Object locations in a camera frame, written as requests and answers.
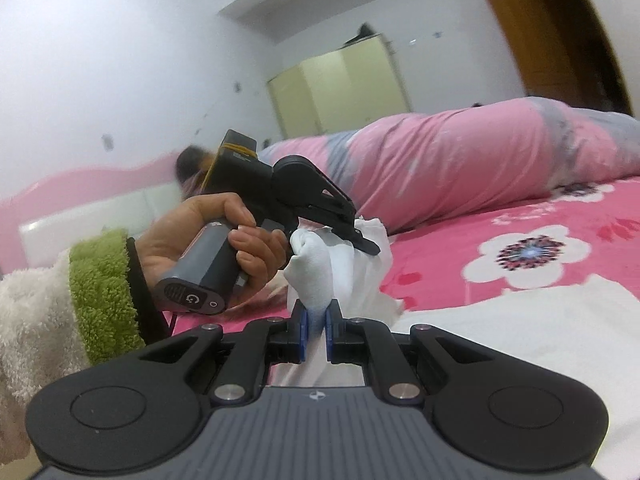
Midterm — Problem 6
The pink and white headboard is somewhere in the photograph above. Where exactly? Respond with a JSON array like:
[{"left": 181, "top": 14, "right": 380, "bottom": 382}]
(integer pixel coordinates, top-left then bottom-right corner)
[{"left": 0, "top": 157, "right": 188, "bottom": 281}]

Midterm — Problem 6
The white sweatshirt with orange print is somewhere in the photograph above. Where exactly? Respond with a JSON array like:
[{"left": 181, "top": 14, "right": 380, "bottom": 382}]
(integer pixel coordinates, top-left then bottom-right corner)
[{"left": 272, "top": 214, "right": 640, "bottom": 461}]

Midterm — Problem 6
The pink and grey duvet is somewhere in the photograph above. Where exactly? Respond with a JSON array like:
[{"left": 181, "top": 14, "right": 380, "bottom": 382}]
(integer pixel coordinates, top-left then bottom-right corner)
[{"left": 260, "top": 96, "right": 640, "bottom": 235}]

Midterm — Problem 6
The brown wooden door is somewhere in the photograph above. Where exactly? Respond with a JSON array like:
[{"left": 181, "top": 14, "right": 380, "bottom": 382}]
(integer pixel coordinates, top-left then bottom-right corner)
[{"left": 475, "top": 0, "right": 632, "bottom": 117}]

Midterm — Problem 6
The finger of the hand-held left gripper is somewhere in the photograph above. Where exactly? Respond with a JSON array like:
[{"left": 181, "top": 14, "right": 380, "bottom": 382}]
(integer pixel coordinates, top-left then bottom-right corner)
[{"left": 299, "top": 174, "right": 382, "bottom": 257}]

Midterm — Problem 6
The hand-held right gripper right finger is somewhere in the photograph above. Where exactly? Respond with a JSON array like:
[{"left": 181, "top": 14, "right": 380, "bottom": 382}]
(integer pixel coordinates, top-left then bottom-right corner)
[{"left": 325, "top": 299, "right": 493, "bottom": 406}]

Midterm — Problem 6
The pink floral blanket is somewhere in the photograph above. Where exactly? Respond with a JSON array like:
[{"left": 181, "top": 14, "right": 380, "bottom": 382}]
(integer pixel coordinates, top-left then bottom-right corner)
[{"left": 172, "top": 175, "right": 640, "bottom": 333}]

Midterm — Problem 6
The pale yellow wardrobe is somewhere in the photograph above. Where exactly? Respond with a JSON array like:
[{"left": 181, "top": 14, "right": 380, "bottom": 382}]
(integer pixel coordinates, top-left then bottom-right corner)
[{"left": 266, "top": 34, "right": 414, "bottom": 139}]

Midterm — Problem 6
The person's left hand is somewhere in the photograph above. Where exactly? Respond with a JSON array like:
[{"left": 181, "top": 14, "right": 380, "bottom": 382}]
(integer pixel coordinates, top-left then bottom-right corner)
[{"left": 137, "top": 192, "right": 292, "bottom": 313}]

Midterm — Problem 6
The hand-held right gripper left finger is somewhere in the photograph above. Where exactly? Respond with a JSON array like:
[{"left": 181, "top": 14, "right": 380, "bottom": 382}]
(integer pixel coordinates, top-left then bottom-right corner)
[{"left": 137, "top": 300, "right": 309, "bottom": 406}]

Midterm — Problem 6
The dark bundle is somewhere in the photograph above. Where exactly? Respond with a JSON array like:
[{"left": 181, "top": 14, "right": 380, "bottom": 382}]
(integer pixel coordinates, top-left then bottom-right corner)
[{"left": 344, "top": 22, "right": 385, "bottom": 45}]

